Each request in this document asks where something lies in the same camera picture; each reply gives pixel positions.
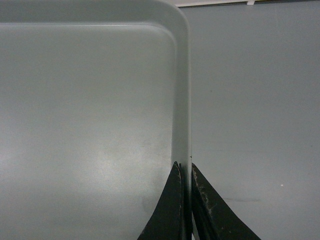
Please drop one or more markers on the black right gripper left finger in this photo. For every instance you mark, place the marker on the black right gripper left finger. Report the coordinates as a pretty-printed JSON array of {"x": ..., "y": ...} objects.
[{"x": 167, "y": 221}]

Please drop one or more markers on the grey rectangular serving tray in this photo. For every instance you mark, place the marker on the grey rectangular serving tray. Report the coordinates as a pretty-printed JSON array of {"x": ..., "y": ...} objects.
[{"x": 94, "y": 112}]

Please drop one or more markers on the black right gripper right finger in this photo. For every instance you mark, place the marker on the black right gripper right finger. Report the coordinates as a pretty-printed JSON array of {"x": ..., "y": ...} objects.
[{"x": 213, "y": 219}]

